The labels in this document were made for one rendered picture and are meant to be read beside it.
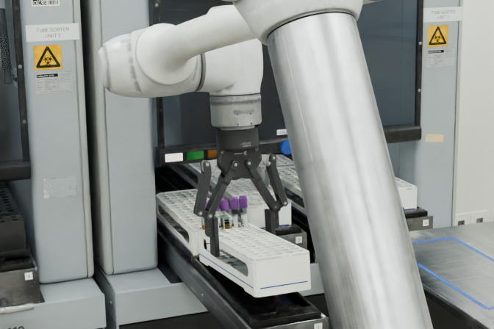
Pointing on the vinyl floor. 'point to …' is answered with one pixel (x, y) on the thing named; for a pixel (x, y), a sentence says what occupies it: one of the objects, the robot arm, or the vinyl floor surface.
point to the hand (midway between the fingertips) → (242, 239)
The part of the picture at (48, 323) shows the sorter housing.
